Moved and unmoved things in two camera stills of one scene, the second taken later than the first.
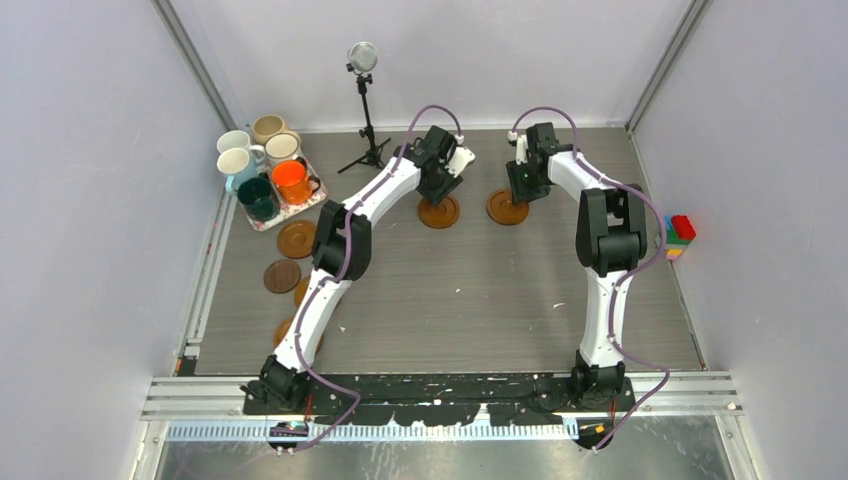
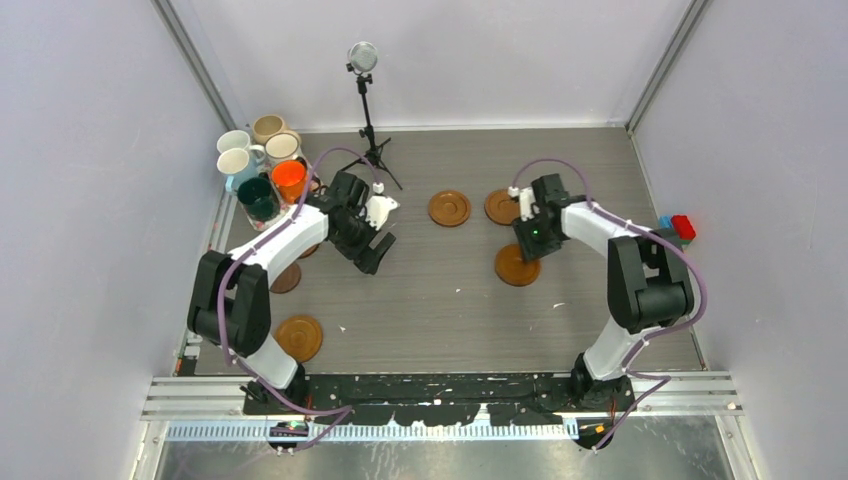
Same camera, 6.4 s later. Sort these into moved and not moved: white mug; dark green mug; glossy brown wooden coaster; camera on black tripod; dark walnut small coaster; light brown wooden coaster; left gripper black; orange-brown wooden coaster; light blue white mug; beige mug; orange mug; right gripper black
Moved: right gripper black; glossy brown wooden coaster; left gripper black; orange-brown wooden coaster
Not moved: orange mug; white mug; light brown wooden coaster; dark green mug; camera on black tripod; beige mug; dark walnut small coaster; light blue white mug
